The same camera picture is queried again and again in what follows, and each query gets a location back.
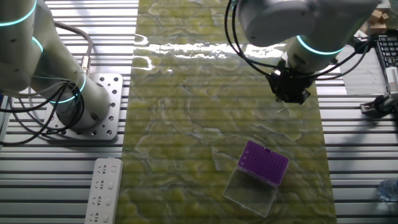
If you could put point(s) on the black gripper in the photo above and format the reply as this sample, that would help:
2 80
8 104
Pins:
290 85

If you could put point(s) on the small clear pipette tip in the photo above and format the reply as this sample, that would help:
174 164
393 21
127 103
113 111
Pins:
281 109

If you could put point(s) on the purple pipette tip box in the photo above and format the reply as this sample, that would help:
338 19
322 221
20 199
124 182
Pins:
262 161

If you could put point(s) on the white paper sheet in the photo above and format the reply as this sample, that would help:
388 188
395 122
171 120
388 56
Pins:
363 77

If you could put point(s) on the black clamp tool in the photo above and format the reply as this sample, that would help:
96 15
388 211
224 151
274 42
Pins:
381 105

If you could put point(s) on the white ribbed device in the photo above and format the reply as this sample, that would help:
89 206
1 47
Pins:
392 77

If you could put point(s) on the green marble pattern mat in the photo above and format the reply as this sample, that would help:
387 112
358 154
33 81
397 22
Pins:
186 124

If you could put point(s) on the black keyboard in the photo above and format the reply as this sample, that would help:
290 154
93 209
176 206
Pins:
388 49

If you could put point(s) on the large wooden block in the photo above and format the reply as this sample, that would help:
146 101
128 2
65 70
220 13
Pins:
377 28

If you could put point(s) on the small wooden cube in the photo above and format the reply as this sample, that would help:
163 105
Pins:
385 17
375 16

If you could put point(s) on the grey box with knob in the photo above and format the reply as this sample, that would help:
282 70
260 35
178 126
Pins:
385 3

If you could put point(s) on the clear plastic water bottle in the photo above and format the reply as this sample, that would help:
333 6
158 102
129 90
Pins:
390 189

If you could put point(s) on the white power strip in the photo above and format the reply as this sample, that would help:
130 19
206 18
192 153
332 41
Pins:
104 193

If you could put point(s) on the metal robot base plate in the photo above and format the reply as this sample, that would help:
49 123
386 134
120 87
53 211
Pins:
119 112

